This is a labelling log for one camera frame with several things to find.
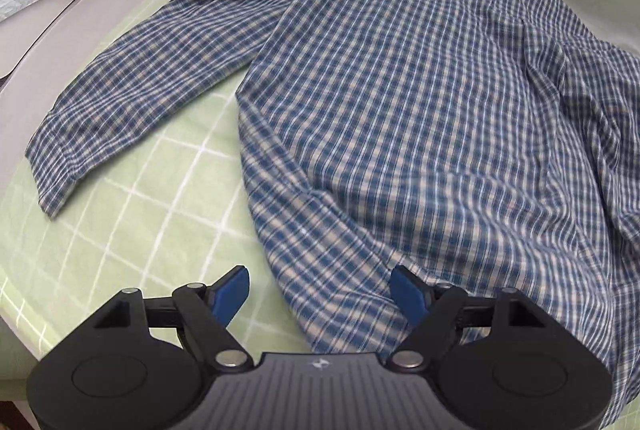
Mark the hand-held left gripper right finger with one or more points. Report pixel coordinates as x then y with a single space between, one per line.
407 292

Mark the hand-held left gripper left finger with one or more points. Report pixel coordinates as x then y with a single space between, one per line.
229 292

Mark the blue plaid shirt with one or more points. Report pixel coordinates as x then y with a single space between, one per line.
400 109

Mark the green grid mat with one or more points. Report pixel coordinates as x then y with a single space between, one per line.
150 210

